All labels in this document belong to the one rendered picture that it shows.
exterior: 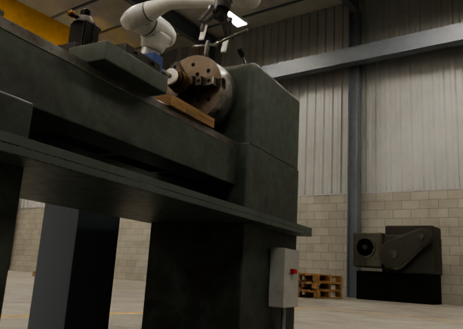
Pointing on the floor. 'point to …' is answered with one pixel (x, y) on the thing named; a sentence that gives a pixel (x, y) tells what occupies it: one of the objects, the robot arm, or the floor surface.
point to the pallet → (310, 287)
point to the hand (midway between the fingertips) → (213, 43)
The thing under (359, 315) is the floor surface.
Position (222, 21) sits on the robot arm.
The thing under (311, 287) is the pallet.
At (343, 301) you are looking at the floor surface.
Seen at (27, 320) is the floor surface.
